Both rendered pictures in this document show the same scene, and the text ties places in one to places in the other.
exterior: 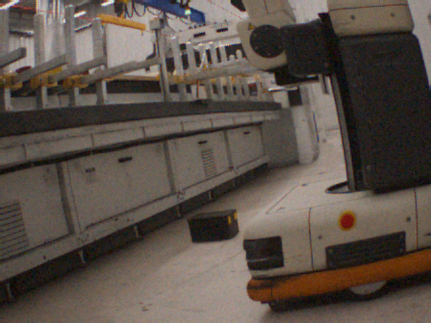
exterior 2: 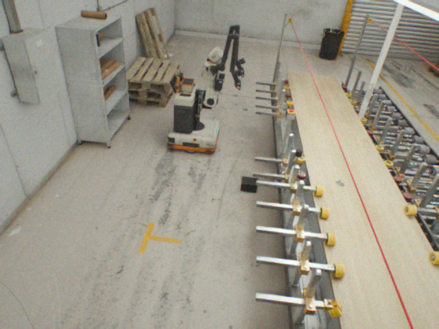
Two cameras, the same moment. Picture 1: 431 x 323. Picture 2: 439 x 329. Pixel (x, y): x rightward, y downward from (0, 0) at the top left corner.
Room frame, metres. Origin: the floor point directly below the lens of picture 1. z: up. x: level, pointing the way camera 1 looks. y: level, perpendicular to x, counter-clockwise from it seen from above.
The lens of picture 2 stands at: (5.49, -1.18, 2.52)
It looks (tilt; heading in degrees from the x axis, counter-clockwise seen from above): 35 degrees down; 164
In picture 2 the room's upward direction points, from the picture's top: 5 degrees clockwise
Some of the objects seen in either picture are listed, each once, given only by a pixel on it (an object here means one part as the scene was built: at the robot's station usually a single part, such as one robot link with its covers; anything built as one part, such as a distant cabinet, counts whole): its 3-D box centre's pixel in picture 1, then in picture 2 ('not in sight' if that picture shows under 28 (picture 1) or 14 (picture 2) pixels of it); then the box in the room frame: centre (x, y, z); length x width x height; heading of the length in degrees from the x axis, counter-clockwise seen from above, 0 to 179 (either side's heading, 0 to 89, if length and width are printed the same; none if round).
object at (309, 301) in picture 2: not in sight; (308, 301); (4.65, -0.36, 0.95); 0.14 x 0.06 x 0.05; 161
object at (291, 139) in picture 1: (235, 88); not in sight; (6.35, -0.36, 0.95); 1.65 x 0.70 x 1.90; 71
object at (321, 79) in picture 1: (290, 56); (208, 99); (1.47, -0.26, 0.68); 0.28 x 0.27 x 0.25; 161
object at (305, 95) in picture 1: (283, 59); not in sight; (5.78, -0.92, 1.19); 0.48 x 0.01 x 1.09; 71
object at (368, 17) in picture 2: not in sight; (357, 55); (1.37, 1.91, 1.25); 0.15 x 0.08 x 1.10; 161
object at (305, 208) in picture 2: (226, 73); (298, 232); (4.15, -0.20, 0.93); 0.04 x 0.04 x 0.48; 71
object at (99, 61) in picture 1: (58, 77); (271, 99); (1.80, 0.52, 0.81); 0.43 x 0.03 x 0.04; 71
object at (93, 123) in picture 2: not in sight; (99, 81); (1.01, -1.68, 0.78); 0.90 x 0.45 x 1.55; 161
